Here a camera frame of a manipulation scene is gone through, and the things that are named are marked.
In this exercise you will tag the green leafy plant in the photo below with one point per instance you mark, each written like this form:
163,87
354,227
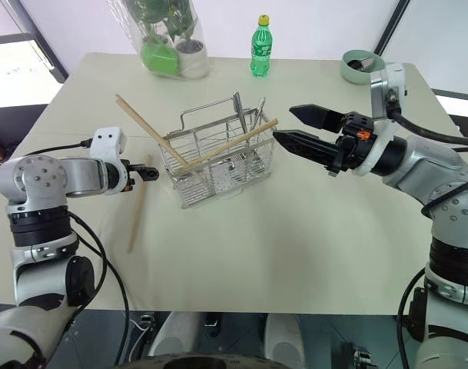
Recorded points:
172,19

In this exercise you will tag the metal spoon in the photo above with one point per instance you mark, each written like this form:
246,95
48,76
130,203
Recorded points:
238,109

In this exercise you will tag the mint green bowl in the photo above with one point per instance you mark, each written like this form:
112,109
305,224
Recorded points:
352,75

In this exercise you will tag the black window frame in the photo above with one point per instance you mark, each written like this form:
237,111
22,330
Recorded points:
53,65

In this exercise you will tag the white plant pot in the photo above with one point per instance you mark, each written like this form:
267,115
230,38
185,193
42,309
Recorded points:
195,61

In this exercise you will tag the black door frame post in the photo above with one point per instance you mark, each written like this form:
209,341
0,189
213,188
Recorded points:
391,27

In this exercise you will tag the potted plants in plastic bag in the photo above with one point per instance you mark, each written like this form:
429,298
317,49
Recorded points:
195,23

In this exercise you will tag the white rounded robot shell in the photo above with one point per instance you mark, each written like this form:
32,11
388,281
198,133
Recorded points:
283,338
176,334

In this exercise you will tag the green bottle with yellow cap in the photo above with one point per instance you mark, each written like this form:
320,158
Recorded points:
261,50

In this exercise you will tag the dark rounded shape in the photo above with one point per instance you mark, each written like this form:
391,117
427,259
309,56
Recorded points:
203,363

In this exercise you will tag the black chair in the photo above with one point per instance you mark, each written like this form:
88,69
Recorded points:
10,127

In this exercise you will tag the green plant pot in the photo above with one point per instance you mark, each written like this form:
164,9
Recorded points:
158,59

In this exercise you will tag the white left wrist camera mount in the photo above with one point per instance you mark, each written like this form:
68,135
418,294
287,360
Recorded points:
108,142

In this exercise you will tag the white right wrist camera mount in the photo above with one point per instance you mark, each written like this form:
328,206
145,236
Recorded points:
397,75

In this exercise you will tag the slim metal cutlery piece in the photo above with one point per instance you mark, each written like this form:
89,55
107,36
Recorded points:
259,109

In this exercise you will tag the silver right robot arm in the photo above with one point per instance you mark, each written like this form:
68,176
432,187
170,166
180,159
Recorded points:
422,165

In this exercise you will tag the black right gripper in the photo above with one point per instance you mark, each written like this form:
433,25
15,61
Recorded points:
354,142

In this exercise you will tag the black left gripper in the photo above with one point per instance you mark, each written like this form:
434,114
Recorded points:
133,175

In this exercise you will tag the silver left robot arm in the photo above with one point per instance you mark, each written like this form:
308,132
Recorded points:
37,177

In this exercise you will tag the cream tablecloth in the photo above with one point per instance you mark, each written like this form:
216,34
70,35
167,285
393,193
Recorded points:
237,250

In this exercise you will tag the metal piece in bowl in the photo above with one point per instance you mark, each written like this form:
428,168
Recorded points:
366,63

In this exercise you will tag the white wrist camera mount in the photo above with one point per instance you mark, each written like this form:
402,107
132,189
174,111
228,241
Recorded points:
397,75
108,142

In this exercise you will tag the wooden chopstick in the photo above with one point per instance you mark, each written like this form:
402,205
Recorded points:
150,127
139,203
147,130
233,142

